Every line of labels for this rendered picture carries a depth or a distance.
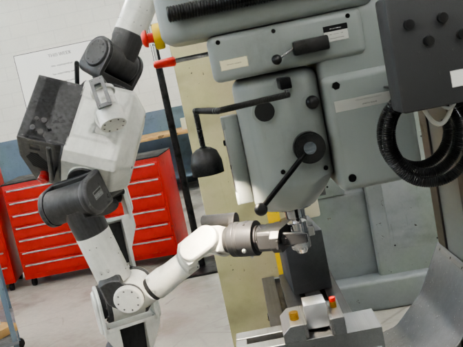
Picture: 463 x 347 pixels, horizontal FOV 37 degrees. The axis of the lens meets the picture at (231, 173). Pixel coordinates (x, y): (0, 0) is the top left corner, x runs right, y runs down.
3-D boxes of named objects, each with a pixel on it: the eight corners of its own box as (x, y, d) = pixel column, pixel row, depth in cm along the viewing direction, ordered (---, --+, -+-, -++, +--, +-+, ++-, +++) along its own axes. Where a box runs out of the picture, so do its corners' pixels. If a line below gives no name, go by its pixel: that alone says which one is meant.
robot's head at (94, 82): (102, 123, 175) (92, 111, 168) (93, 96, 178) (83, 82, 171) (125, 114, 175) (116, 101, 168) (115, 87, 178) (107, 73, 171)
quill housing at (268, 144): (258, 222, 153) (229, 80, 148) (254, 203, 173) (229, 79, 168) (342, 205, 152) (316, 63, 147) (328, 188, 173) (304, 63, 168)
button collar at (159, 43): (156, 49, 154) (149, 23, 153) (158, 50, 160) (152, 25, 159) (164, 47, 154) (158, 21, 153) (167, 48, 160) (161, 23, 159)
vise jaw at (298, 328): (284, 344, 158) (282, 328, 158) (281, 323, 171) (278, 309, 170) (310, 339, 158) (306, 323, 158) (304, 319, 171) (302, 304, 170)
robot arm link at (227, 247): (235, 253, 165) (193, 256, 170) (253, 259, 175) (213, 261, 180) (235, 208, 168) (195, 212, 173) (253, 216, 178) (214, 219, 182)
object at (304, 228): (291, 246, 167) (286, 224, 166) (309, 242, 167) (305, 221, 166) (293, 251, 162) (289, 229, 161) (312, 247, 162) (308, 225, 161)
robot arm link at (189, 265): (219, 240, 167) (178, 272, 170) (235, 245, 175) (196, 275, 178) (207, 219, 170) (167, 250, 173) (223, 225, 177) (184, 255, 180)
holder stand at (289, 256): (294, 295, 209) (282, 233, 206) (283, 275, 230) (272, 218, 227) (332, 287, 209) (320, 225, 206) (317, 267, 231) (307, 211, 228)
